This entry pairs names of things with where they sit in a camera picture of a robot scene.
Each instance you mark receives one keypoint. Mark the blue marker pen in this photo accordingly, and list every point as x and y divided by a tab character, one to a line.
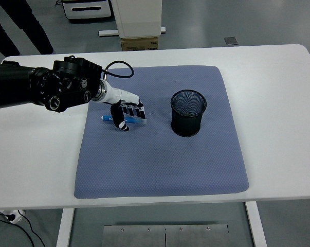
107	118

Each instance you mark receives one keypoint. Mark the white power strip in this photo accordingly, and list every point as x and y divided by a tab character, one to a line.
14	216

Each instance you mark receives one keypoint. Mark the small grey floor plate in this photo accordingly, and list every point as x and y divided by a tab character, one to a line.
231	41

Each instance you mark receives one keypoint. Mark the person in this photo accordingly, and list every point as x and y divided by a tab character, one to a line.
28	25

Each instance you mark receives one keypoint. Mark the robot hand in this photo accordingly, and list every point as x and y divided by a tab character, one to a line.
118	95

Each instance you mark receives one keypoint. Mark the blue-grey textured mat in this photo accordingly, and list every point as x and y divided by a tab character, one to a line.
157	167

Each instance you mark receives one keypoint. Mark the cardboard box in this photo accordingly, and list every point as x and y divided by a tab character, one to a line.
139	44

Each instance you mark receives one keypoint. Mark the white pedestal cabinet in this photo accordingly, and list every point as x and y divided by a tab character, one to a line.
138	18

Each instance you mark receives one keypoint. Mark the white pedestal base bar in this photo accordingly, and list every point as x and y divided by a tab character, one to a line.
107	33

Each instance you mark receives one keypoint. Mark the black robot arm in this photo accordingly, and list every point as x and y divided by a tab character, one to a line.
41	85

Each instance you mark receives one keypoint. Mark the black mesh pen holder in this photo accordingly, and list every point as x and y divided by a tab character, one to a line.
186	123

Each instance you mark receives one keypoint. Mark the white appliance with black slot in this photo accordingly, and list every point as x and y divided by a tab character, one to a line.
86	14

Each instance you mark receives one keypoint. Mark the grey metal plate with screws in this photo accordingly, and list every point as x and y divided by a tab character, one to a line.
165	236

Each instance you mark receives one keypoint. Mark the white table leg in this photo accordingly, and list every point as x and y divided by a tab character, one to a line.
64	229
256	226

